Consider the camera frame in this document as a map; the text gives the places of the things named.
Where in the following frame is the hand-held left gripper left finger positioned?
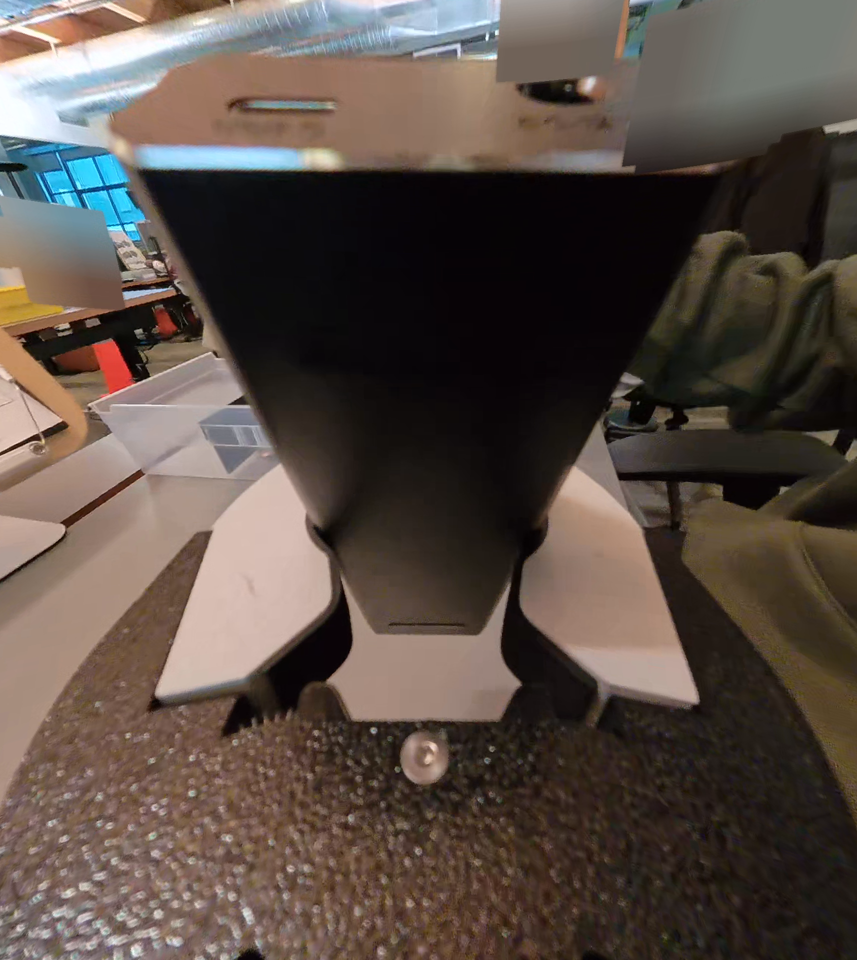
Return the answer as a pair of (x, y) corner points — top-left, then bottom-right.
(154, 468), (355, 706)

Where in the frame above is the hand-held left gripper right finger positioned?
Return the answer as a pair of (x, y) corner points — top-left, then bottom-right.
(503, 468), (701, 729)

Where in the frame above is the large clear plastic bin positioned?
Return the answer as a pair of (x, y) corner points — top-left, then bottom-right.
(87, 352), (280, 481)

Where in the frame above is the black USB hub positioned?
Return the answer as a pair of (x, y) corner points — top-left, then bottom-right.
(109, 52), (722, 637)

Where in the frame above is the person's right forearm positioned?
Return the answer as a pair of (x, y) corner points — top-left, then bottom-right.
(627, 231), (857, 451)

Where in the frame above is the grey desk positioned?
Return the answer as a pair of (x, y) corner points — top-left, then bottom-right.
(0, 435), (146, 526)
(0, 420), (647, 960)

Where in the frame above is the small clear organizer tray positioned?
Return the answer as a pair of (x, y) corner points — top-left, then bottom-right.
(198, 420), (276, 475)

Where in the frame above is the black office chair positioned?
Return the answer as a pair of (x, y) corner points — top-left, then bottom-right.
(607, 429), (850, 526)

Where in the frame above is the person's green hoodie torso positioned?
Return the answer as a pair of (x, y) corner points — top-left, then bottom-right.
(679, 405), (857, 924)

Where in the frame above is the wooden edge office table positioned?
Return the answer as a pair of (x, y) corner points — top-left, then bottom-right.
(4, 288), (190, 361)

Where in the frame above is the yellow plastic bin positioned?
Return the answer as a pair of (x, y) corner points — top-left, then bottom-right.
(0, 285), (62, 325)

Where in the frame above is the large glass window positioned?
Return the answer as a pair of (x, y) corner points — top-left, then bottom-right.
(0, 146), (152, 245)

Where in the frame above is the silver ventilation duct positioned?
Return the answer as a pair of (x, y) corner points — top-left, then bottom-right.
(1, 0), (501, 121)

